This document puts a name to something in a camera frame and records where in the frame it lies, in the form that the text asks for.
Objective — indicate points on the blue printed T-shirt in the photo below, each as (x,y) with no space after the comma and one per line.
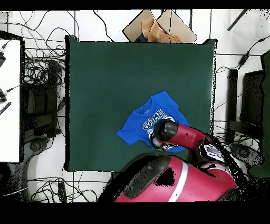
(135,129)

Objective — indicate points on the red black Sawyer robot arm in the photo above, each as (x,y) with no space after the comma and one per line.
(179,181)

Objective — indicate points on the dark green table cloth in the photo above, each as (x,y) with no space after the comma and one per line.
(266,105)
(105,74)

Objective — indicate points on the dark blue cloth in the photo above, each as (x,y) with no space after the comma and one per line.
(141,39)

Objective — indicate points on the tan cloth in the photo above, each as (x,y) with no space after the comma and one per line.
(156,33)

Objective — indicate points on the black power strip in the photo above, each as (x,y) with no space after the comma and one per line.
(62,191)

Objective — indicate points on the black power adapter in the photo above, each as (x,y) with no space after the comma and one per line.
(243,60)

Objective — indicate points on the brown cardboard box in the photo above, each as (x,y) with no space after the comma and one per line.
(135,27)

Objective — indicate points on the black rod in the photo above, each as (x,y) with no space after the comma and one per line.
(237,20)

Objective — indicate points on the white table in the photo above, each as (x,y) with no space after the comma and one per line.
(10,105)

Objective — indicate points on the black ribbed strip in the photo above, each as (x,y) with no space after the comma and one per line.
(5,108)

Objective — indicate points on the black device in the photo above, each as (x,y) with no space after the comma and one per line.
(1,60)
(2,97)

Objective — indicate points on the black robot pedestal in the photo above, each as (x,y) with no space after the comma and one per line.
(115,175)

